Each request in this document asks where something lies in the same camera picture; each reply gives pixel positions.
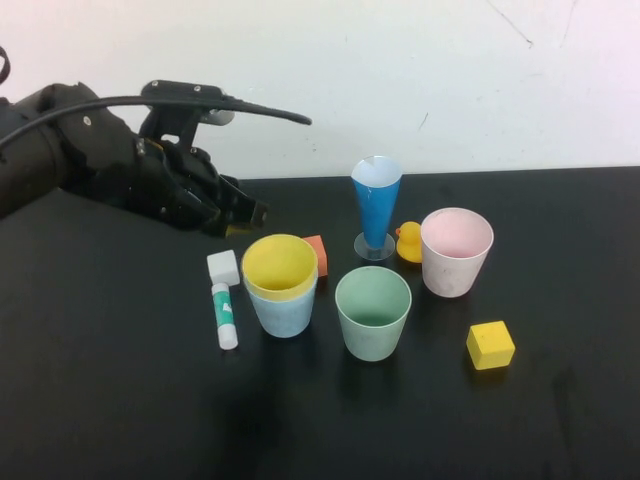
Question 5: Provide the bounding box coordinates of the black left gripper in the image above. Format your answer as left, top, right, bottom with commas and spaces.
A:
132, 134, 271, 239

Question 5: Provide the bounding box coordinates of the yellow plastic cup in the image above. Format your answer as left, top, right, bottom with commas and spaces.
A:
241, 233, 320, 302

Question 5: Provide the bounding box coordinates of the green white glue stick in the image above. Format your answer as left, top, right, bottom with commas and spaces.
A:
211, 282, 240, 351

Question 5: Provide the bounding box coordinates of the green plastic cup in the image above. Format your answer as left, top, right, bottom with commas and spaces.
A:
334, 265, 413, 363

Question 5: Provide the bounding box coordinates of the pink plastic cup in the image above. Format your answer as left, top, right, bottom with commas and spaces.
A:
419, 207, 495, 299

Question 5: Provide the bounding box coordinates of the white cube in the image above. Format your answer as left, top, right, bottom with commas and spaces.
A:
206, 249, 240, 287

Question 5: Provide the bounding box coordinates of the orange cube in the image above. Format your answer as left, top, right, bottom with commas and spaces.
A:
302, 234, 329, 278

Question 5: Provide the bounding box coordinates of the light blue plastic cup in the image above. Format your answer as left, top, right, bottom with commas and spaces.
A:
244, 278, 318, 340

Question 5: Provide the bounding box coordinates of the blue cone glass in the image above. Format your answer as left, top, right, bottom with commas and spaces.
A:
350, 155, 403, 262

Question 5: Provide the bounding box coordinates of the yellow rubber duck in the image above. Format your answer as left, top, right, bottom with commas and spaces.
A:
394, 221, 425, 264

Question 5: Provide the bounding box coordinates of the yellow wooden cube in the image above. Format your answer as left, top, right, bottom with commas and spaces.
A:
465, 320, 516, 372

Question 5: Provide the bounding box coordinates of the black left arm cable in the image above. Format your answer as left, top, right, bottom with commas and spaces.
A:
0, 47, 314, 151

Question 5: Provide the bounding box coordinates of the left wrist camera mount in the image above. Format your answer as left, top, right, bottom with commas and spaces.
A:
138, 79, 236, 151

